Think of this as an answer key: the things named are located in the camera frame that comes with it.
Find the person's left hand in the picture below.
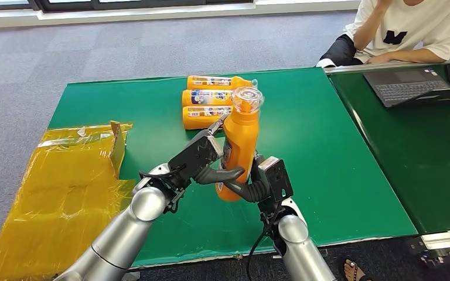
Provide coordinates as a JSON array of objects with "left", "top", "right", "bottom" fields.
[{"left": 364, "top": 53, "right": 394, "bottom": 66}]

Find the yellow film covered flat carton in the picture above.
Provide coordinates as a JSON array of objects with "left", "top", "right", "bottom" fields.
[{"left": 0, "top": 121, "right": 137, "bottom": 281}]

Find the green mat under laptop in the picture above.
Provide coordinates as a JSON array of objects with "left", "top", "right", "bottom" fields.
[{"left": 328, "top": 61, "right": 450, "bottom": 235}]

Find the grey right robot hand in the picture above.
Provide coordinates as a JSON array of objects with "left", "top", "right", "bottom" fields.
[{"left": 224, "top": 154, "right": 271, "bottom": 204}]

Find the dark window frame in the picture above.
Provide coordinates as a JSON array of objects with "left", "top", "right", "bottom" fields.
[{"left": 0, "top": 0, "right": 255, "bottom": 15}]

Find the person's foot in sandal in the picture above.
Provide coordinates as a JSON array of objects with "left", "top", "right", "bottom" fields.
[{"left": 342, "top": 259, "right": 370, "bottom": 281}]

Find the silver table frame rail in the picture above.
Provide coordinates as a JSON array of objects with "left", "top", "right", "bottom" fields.
[{"left": 405, "top": 228, "right": 450, "bottom": 269}]

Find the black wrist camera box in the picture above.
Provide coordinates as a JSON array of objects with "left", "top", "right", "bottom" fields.
[
  {"left": 168, "top": 133, "right": 224, "bottom": 183},
  {"left": 257, "top": 156, "right": 295, "bottom": 203}
]

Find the person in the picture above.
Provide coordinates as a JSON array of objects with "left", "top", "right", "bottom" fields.
[{"left": 316, "top": 0, "right": 450, "bottom": 70}]

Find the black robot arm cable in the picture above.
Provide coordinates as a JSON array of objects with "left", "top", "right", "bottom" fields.
[{"left": 246, "top": 201, "right": 285, "bottom": 281}]

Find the large green table mat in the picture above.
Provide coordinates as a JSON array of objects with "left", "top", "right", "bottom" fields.
[{"left": 48, "top": 67, "right": 419, "bottom": 269}]

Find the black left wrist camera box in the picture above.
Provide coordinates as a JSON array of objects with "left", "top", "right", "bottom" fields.
[{"left": 168, "top": 133, "right": 224, "bottom": 183}]

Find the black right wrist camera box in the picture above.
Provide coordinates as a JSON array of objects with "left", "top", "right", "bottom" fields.
[{"left": 257, "top": 156, "right": 295, "bottom": 203}]

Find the dark grey laptop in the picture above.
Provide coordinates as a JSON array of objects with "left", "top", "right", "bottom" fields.
[{"left": 363, "top": 68, "right": 450, "bottom": 109}]

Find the orange bottle with clear cap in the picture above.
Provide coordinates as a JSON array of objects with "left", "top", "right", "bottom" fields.
[
  {"left": 186, "top": 75, "right": 259, "bottom": 91},
  {"left": 182, "top": 105, "right": 234, "bottom": 131},
  {"left": 215, "top": 85, "right": 265, "bottom": 203},
  {"left": 182, "top": 89, "right": 236, "bottom": 108}
]

